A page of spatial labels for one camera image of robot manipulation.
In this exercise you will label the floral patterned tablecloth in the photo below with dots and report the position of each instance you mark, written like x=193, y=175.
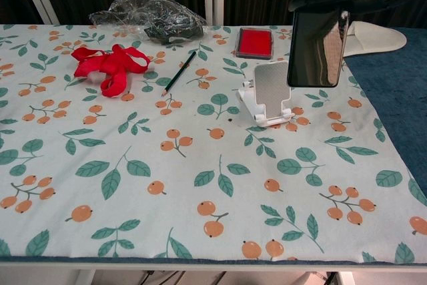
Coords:
x=393, y=91

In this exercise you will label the red ink pad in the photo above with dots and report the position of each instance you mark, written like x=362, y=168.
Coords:
x=255, y=40

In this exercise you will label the red ribbon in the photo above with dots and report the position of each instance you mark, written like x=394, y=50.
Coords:
x=110, y=64

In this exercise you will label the green pencil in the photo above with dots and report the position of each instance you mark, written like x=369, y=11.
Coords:
x=178, y=73

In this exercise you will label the clear plastic bag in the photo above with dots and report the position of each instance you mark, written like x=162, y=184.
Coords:
x=156, y=18

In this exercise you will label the white slipper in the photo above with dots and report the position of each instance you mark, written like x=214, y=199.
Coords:
x=377, y=38

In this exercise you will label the white phone stand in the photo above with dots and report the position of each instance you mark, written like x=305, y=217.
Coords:
x=272, y=91

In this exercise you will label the black smartphone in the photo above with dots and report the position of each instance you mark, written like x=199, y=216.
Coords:
x=312, y=48

